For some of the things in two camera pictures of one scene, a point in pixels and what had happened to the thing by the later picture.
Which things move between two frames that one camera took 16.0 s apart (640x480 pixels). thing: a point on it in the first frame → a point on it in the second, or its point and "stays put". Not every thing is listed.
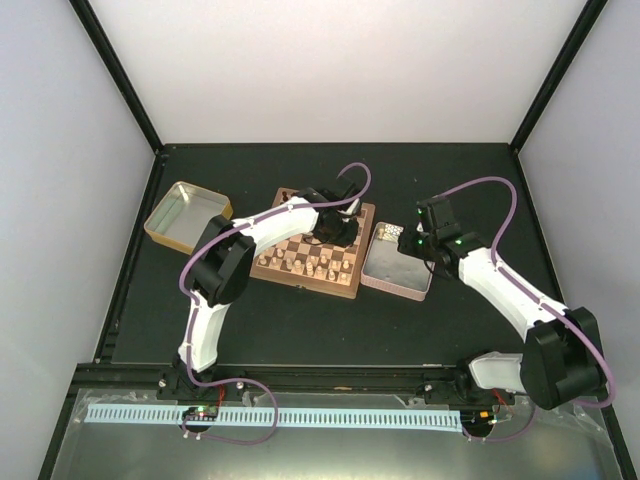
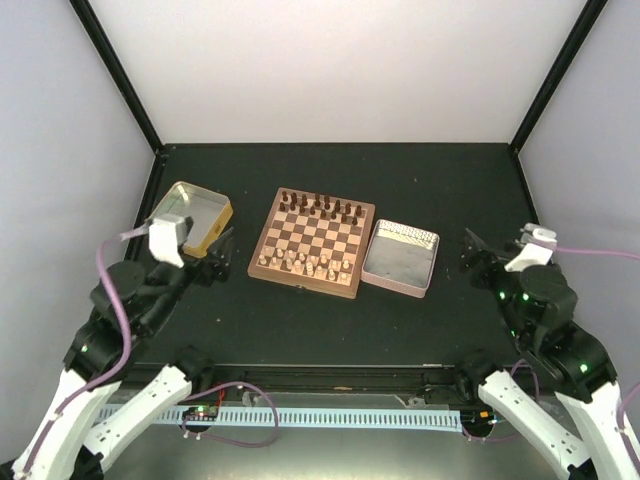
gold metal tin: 182,216 stays put
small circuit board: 201,413 stays put
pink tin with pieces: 392,271 stays put
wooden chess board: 306,261 stays put
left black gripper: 346,241 → 220,264
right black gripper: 405,245 → 479,250
